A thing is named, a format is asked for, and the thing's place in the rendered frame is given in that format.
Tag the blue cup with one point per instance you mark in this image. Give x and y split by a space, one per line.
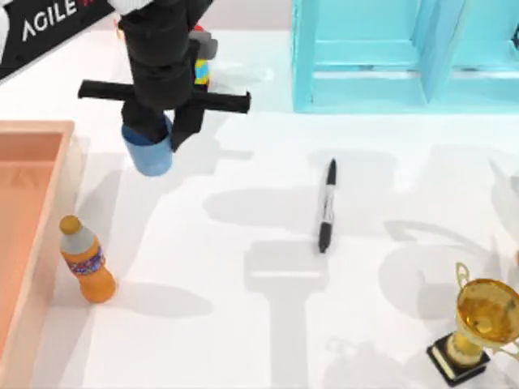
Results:
152 160

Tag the gold trophy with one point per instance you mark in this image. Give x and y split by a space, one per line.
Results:
480 312

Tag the black marker pen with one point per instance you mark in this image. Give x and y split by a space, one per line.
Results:
327 202

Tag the light blue rack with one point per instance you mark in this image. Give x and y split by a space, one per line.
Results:
365 69

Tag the shallow salmon box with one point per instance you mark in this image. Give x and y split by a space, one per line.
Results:
28 194

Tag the pale grey rounded box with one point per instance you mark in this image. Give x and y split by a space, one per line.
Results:
203 45

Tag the orange bottle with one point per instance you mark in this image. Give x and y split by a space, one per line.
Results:
91 275

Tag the stack of coloured rings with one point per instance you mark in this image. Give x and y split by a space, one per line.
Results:
201 72

